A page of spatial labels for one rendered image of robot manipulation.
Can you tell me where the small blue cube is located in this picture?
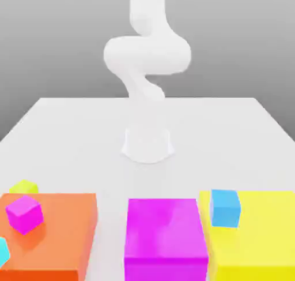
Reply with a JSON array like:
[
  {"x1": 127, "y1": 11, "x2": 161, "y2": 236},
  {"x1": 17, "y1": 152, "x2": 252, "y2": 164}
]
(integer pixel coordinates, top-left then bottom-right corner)
[{"x1": 209, "y1": 189, "x2": 242, "y2": 228}]

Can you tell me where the small magenta cube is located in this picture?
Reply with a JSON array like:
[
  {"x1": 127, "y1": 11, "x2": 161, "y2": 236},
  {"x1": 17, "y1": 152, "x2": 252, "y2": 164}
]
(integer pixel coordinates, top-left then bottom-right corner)
[{"x1": 5, "y1": 194, "x2": 44, "y2": 236}]

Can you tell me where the large orange box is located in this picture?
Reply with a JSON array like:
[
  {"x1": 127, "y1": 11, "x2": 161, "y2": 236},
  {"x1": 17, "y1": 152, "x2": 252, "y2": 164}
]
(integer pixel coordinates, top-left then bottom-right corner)
[{"x1": 0, "y1": 192, "x2": 99, "y2": 281}]

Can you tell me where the large yellow box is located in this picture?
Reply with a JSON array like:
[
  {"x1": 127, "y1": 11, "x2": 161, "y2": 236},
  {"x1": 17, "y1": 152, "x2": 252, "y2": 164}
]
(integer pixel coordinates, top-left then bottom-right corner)
[{"x1": 198, "y1": 190, "x2": 295, "y2": 281}]

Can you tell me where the small yellow-green cube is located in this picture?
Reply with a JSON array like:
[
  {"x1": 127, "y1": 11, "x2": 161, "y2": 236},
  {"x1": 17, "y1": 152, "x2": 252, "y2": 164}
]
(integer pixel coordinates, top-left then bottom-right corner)
[{"x1": 9, "y1": 179, "x2": 39, "y2": 194}]

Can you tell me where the large magenta box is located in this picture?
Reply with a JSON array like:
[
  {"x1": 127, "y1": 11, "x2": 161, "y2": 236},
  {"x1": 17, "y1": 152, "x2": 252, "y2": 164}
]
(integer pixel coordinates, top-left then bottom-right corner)
[{"x1": 123, "y1": 198, "x2": 210, "y2": 281}]

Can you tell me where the small cyan cube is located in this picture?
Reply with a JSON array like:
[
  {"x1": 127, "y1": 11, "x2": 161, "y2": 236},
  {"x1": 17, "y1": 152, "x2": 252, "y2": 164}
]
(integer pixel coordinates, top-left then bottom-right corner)
[{"x1": 0, "y1": 237, "x2": 11, "y2": 267}]

